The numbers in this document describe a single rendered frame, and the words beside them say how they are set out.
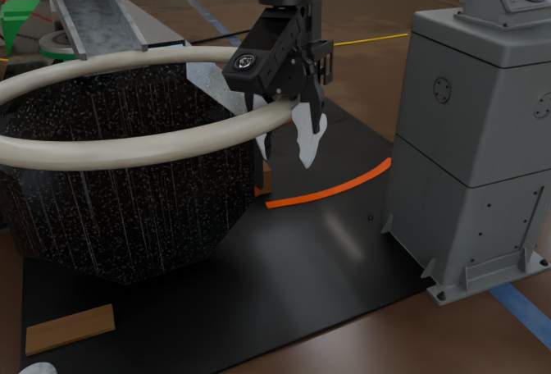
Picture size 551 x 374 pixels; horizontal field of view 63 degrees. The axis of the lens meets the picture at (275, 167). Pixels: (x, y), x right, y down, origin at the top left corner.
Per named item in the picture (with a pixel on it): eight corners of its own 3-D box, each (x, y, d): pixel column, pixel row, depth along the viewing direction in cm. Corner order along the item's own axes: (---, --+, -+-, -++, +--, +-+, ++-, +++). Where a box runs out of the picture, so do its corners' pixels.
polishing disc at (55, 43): (20, 49, 113) (19, 44, 112) (75, 28, 131) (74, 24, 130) (94, 57, 108) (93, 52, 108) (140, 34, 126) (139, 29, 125)
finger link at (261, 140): (284, 147, 64) (298, 87, 59) (263, 163, 60) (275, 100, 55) (266, 139, 65) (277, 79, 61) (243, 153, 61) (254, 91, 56)
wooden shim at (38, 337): (26, 357, 131) (25, 353, 131) (28, 330, 139) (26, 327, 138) (116, 329, 140) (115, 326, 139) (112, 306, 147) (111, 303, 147)
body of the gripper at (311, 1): (334, 86, 59) (338, -14, 53) (305, 105, 52) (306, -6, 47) (283, 79, 62) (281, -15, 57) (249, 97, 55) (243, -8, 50)
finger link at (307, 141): (341, 153, 60) (328, 85, 57) (323, 171, 56) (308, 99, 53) (320, 154, 62) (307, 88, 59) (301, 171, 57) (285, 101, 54)
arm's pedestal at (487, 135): (459, 195, 204) (510, -3, 160) (552, 268, 164) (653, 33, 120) (362, 219, 189) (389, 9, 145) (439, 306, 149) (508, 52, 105)
